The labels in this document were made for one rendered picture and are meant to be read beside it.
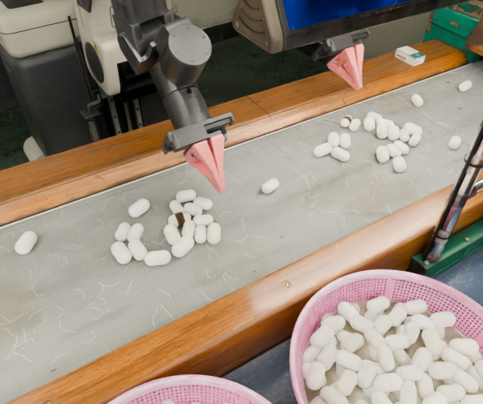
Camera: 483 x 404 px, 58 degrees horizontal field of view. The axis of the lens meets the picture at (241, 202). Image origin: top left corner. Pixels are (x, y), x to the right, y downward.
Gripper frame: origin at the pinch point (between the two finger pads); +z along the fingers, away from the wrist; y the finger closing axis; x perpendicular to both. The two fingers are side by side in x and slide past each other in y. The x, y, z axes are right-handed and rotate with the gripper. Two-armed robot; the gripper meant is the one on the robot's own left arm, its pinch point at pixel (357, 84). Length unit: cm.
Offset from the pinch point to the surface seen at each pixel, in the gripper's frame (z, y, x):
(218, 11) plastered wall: -113, 77, 181
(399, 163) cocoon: 17.1, -4.8, -7.3
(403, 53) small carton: -5.6, 24.5, 9.4
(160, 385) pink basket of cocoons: 28, -56, -18
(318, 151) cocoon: 9.4, -14.3, -0.3
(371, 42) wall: -44, 120, 115
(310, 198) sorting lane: 16.4, -22.0, -4.3
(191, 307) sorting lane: 23, -48, -10
